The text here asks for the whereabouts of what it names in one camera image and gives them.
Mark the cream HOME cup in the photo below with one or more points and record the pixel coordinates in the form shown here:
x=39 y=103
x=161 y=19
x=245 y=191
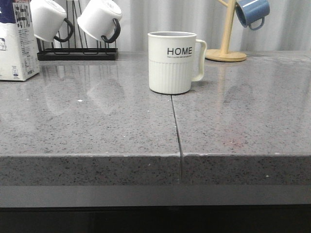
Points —
x=176 y=59

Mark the blue white milk carton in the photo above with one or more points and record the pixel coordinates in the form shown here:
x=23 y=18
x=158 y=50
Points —
x=18 y=48

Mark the wooden mug tree stand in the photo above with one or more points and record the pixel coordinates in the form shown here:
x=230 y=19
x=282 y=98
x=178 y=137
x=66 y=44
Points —
x=224 y=54

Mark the blue enamel mug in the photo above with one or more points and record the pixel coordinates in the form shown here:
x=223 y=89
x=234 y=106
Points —
x=252 y=13

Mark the black wire mug rack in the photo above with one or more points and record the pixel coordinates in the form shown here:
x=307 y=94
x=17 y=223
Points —
x=80 y=46

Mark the white enamel mug black handle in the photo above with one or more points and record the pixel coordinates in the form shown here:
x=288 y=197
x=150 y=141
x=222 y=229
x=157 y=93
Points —
x=48 y=17

